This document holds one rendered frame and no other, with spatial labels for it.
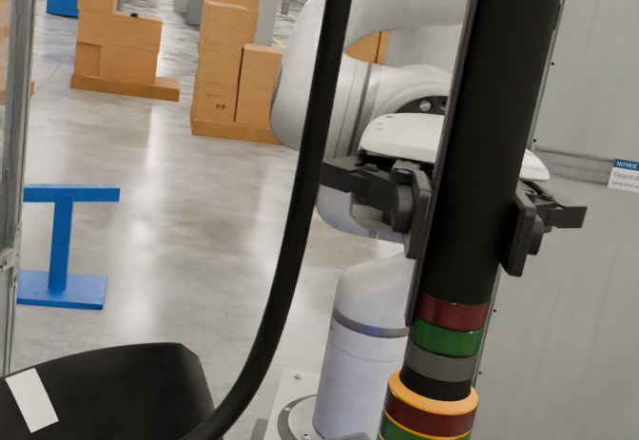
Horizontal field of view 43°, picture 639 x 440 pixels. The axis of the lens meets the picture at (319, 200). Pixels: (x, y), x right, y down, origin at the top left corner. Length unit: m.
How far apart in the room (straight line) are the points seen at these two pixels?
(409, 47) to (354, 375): 0.45
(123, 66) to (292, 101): 9.11
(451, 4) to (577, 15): 1.54
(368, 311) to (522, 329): 1.32
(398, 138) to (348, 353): 0.73
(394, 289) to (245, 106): 7.00
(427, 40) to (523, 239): 0.65
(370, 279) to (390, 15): 0.51
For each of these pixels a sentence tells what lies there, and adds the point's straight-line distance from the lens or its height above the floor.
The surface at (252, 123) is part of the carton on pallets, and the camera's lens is 8.07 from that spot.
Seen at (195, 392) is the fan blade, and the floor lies 1.40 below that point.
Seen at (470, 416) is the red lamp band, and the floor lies 1.48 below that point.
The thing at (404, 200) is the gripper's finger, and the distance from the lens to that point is 0.36.
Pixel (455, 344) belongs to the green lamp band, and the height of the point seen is 1.51.
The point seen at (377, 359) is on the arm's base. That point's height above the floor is 1.18.
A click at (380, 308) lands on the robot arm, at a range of 1.10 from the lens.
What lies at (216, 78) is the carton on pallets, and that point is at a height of 0.55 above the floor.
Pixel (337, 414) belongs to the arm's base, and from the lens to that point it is 1.18.
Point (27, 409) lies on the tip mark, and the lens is 0.47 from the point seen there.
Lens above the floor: 1.66
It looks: 15 degrees down
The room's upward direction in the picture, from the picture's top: 9 degrees clockwise
